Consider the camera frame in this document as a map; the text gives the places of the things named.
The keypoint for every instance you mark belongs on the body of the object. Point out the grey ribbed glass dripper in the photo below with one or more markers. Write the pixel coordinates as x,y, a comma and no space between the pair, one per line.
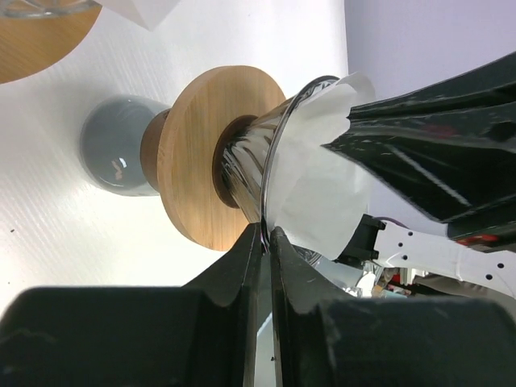
248,171

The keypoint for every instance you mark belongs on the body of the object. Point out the grey glass carafe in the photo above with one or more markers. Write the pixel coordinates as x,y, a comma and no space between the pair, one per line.
110,144

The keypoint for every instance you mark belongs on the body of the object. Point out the clear ribbed glass dripper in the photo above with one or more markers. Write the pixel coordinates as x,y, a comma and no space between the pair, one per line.
40,9

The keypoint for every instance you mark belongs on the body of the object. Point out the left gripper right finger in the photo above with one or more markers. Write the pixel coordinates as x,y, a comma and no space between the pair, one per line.
326,337

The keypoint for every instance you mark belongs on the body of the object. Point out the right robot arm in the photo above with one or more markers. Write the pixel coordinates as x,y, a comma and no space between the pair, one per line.
490,264

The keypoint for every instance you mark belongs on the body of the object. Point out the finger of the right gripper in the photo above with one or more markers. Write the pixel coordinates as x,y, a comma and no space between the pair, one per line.
447,149

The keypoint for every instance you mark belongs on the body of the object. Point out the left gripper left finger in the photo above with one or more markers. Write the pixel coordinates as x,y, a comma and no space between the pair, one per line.
200,334

